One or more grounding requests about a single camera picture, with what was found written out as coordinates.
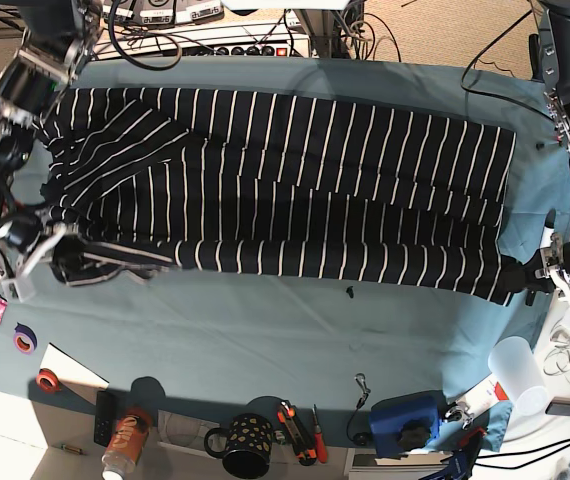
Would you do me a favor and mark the white power strip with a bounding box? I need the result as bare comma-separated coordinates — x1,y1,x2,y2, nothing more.
115,19,312,58

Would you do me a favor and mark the white red card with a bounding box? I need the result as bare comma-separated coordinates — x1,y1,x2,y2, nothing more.
455,374,509,417

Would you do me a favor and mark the teal table cloth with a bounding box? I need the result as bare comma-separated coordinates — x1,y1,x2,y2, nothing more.
0,57,570,446

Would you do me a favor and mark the white black marker pen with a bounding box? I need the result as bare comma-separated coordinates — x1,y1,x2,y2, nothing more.
525,208,556,306

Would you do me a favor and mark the black mug with yellow leaves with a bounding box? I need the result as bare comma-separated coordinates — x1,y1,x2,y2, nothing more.
203,413,274,479

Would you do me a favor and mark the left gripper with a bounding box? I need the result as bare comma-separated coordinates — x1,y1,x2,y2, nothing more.
499,232,570,331

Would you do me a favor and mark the translucent plastic cup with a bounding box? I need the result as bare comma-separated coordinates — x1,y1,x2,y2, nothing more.
488,336,550,416

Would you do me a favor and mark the white paper sheet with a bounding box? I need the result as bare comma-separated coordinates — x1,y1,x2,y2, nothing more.
40,343,109,395

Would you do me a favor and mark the orange tape roll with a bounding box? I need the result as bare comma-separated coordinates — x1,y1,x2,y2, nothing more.
35,368,61,394

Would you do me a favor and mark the red handled screwdriver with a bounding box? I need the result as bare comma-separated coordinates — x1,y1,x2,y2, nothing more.
312,406,328,464

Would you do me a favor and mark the black remote control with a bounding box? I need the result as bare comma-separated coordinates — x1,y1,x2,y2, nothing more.
94,390,118,447

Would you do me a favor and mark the orange black utility knife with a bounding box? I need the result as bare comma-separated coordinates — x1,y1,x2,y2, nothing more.
277,400,317,466

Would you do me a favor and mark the purple tape roll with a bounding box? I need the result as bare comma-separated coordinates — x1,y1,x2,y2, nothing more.
13,323,37,355

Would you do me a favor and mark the blue clamp device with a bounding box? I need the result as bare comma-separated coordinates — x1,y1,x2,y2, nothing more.
368,394,442,458

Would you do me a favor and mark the black lanyard with carabiner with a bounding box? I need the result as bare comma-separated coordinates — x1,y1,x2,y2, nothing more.
347,372,372,448

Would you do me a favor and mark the grey flat adapter box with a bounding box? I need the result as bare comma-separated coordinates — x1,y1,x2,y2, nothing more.
545,398,570,417

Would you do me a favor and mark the navy white striped t-shirt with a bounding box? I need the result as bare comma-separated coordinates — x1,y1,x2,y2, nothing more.
36,88,516,305

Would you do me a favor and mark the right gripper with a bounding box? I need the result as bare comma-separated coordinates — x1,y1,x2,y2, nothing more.
1,213,87,301

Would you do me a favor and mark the orange drink bottle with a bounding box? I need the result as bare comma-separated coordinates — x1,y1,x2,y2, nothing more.
101,406,153,480

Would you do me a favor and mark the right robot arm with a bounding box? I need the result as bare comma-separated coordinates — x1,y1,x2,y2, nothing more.
0,1,103,302

